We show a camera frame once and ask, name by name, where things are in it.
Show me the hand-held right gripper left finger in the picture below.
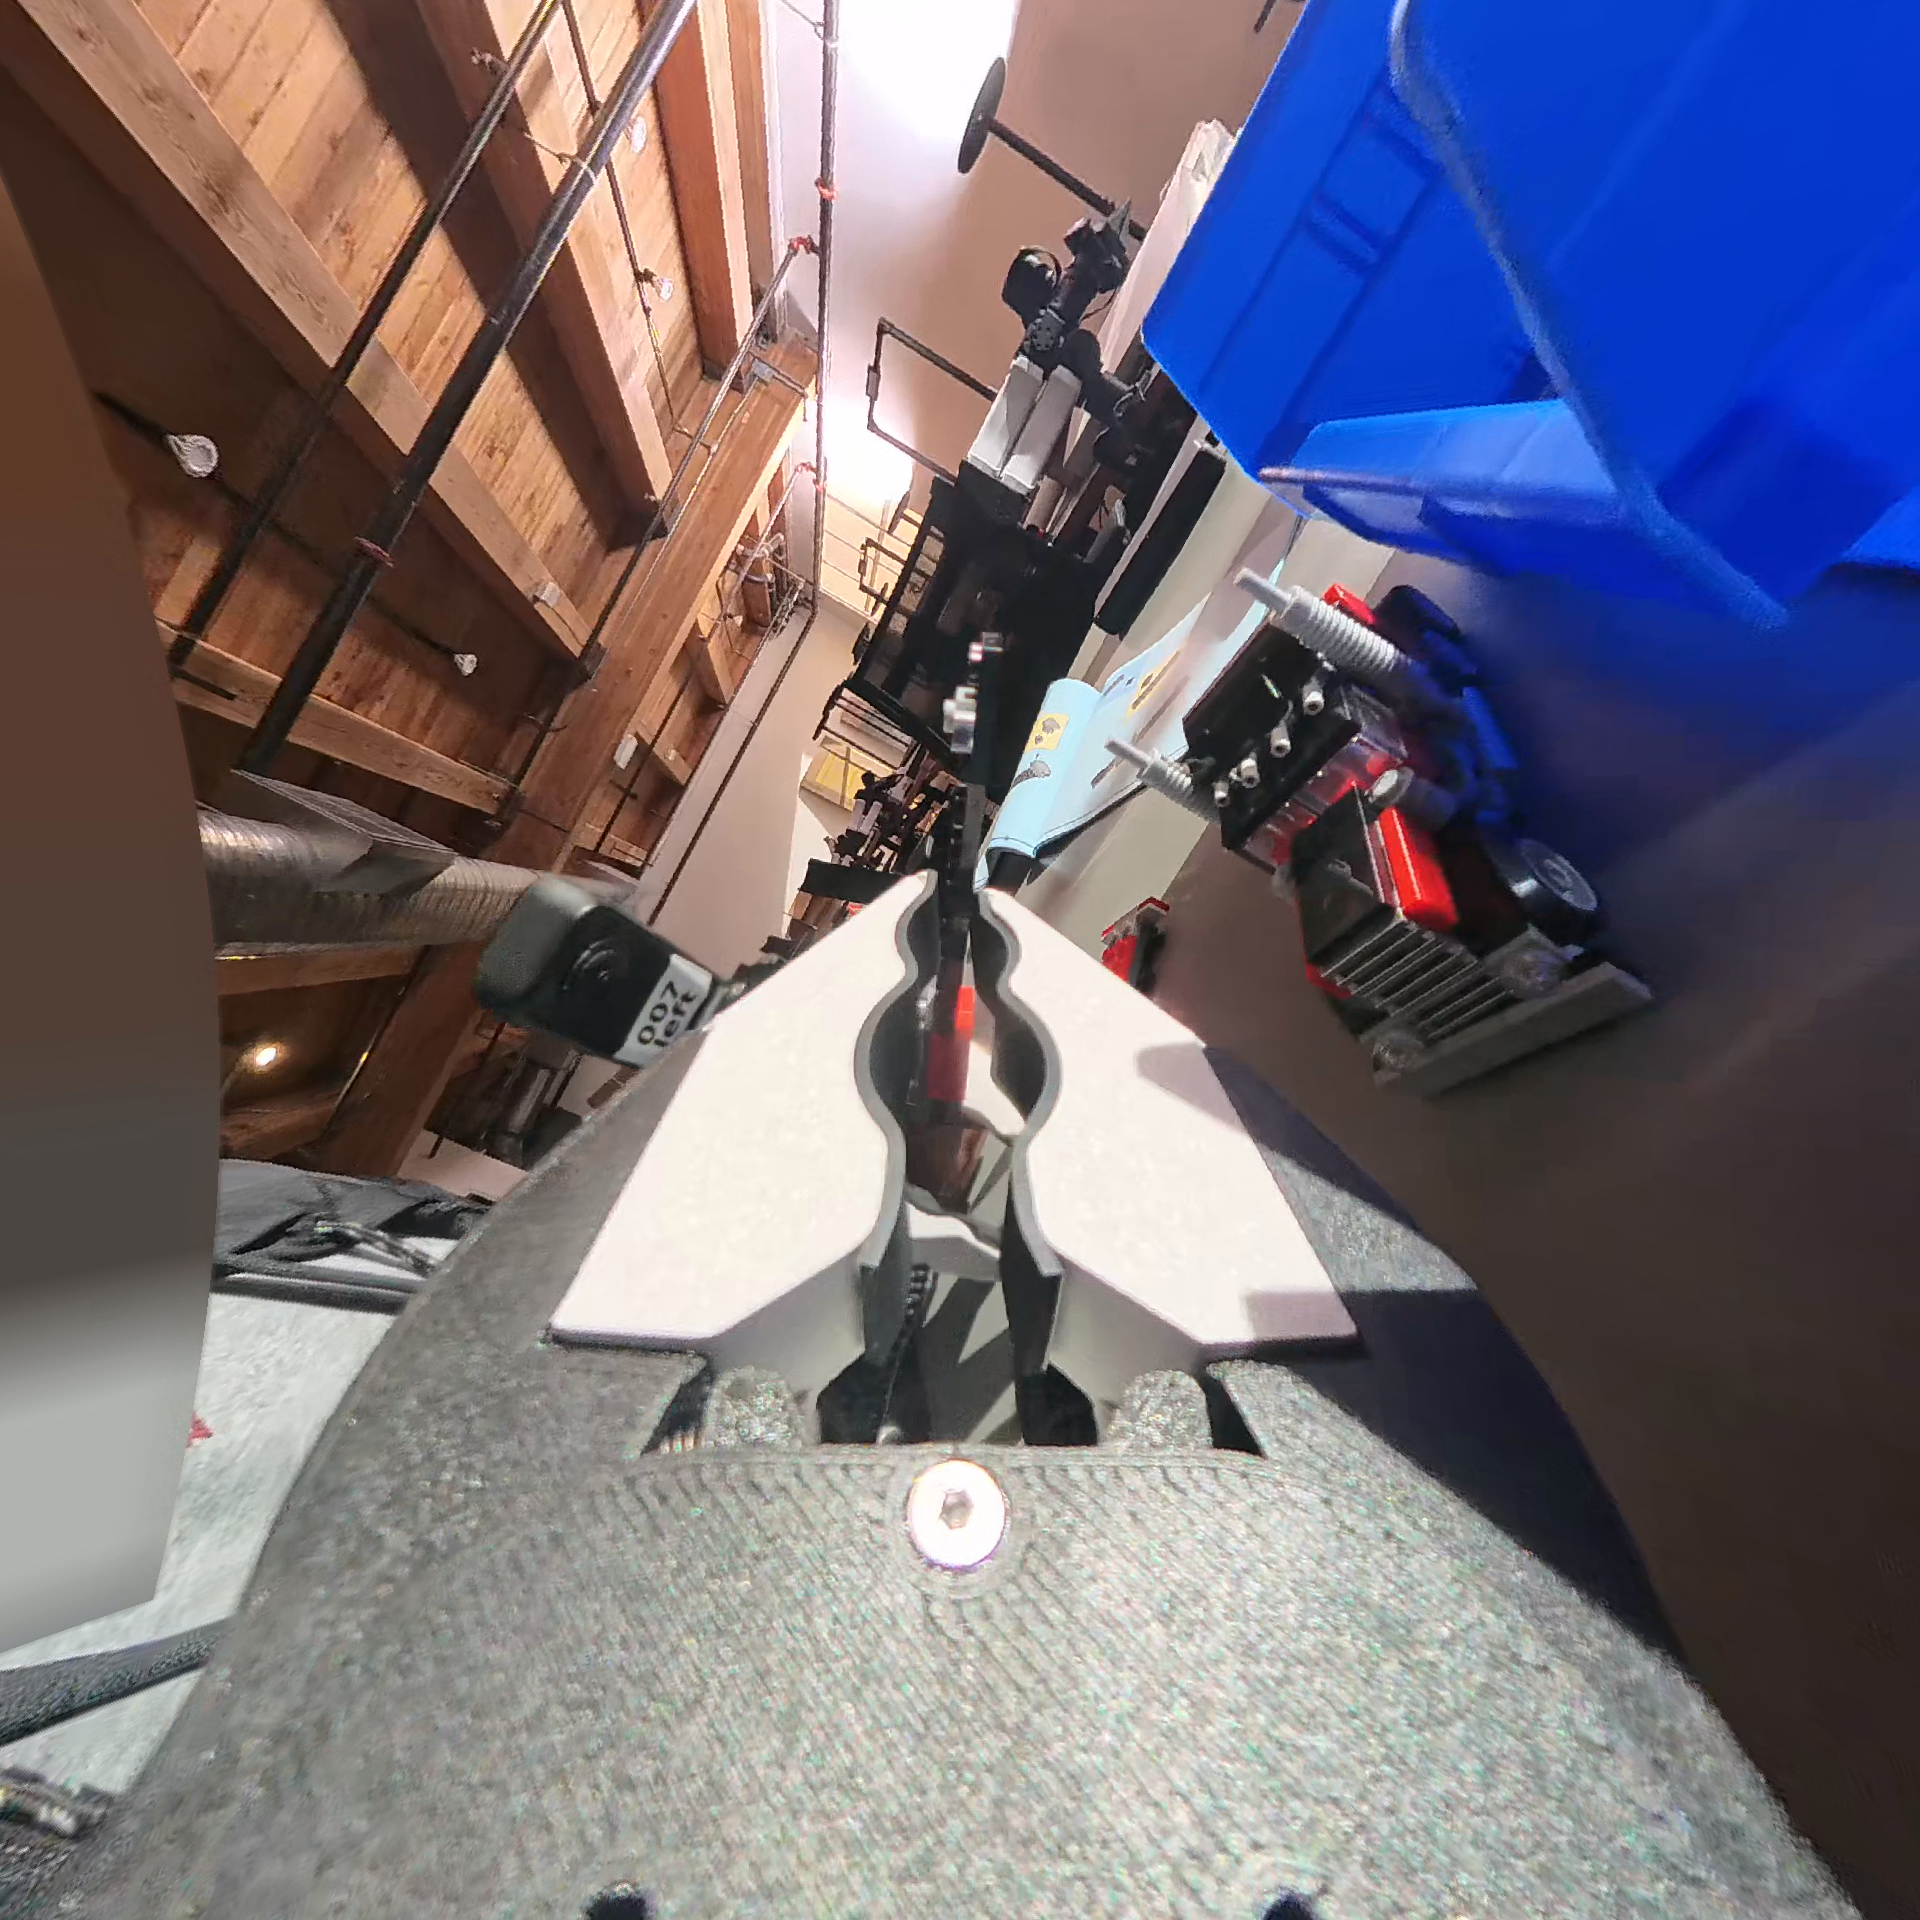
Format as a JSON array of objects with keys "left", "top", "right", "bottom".
[{"left": 547, "top": 874, "right": 950, "bottom": 1421}]

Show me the grey desk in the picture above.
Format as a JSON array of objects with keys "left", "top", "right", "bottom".
[{"left": 982, "top": 436, "right": 1920, "bottom": 1920}]

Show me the black drawstring bag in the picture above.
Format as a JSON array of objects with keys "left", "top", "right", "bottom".
[{"left": 0, "top": 1163, "right": 488, "bottom": 1840}]

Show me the light blue instruction booklet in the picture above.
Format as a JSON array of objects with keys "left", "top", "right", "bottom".
[{"left": 982, "top": 594, "right": 1309, "bottom": 886}]

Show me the toy brick truck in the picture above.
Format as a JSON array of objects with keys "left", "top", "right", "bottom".
[{"left": 1102, "top": 576, "right": 1654, "bottom": 1099}]

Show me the small red brick assembly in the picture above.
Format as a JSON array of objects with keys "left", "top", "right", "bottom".
[{"left": 1098, "top": 895, "right": 1177, "bottom": 997}]

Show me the silver ventilation duct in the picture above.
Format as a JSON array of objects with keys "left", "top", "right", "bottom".
[{"left": 197, "top": 802, "right": 630, "bottom": 958}]

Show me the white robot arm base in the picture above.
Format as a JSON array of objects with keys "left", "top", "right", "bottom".
[{"left": 965, "top": 358, "right": 1085, "bottom": 497}]

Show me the black round-base stand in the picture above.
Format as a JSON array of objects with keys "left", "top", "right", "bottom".
[{"left": 955, "top": 58, "right": 1142, "bottom": 227}]

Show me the black toy brick beam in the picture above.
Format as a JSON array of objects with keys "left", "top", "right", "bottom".
[{"left": 938, "top": 630, "right": 1011, "bottom": 1127}]

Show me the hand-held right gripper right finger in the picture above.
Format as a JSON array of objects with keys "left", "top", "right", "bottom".
[{"left": 979, "top": 886, "right": 1362, "bottom": 1407}]

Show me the black wire rack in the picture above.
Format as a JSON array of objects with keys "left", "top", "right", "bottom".
[{"left": 817, "top": 459, "right": 1184, "bottom": 783}]

